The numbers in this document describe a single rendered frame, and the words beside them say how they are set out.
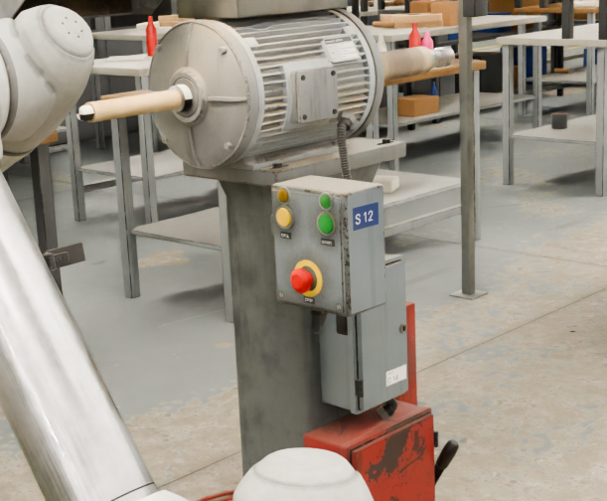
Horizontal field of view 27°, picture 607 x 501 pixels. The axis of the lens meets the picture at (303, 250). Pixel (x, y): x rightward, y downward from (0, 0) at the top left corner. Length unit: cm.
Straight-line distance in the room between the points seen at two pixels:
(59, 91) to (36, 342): 31
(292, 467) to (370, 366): 99
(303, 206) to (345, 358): 40
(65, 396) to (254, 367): 121
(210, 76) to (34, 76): 76
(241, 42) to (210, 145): 18
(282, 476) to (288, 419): 109
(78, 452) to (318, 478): 24
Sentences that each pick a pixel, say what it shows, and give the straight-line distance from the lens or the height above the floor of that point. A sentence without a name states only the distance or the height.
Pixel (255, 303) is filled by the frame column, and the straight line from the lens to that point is 234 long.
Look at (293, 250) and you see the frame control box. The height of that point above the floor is 102.
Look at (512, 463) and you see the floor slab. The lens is 373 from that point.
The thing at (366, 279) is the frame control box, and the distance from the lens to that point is 197.
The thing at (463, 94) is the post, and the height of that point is 86.
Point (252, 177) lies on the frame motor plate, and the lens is 217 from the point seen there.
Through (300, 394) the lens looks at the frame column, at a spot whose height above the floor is 68.
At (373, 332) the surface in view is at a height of 81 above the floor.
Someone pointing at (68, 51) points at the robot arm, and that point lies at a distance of 137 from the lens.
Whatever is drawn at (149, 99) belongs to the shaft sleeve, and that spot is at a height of 126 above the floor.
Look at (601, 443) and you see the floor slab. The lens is 389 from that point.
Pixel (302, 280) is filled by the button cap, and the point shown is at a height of 98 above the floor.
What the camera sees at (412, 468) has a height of 52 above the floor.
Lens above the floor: 149
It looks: 14 degrees down
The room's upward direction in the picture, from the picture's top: 3 degrees counter-clockwise
